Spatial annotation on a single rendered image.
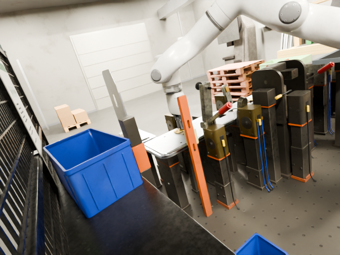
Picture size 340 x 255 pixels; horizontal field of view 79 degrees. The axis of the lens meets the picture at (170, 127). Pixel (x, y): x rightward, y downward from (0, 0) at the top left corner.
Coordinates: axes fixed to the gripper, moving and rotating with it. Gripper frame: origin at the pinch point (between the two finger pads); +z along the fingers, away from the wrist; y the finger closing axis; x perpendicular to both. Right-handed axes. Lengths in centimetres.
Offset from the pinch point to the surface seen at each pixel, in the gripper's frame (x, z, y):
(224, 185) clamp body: 2.3, 22.1, -23.8
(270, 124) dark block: -22.3, 4.7, -29.6
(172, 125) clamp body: -2.5, 4.0, 13.4
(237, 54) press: -562, 20, 436
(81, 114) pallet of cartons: -31, 65, 607
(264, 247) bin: 12, 27, -47
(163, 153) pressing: 18.5, 3.1, -12.5
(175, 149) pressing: 14.1, 2.7, -14.3
